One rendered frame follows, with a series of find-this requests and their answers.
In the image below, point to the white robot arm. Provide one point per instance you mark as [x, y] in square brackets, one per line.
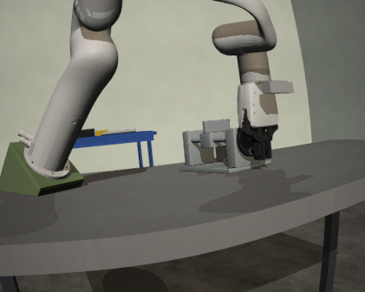
[94, 60]

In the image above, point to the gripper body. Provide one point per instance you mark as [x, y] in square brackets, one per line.
[263, 113]

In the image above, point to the grey clamp slide with handwheel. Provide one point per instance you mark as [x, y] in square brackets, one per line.
[199, 149]

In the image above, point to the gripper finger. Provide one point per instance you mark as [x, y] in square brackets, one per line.
[267, 137]
[256, 138]

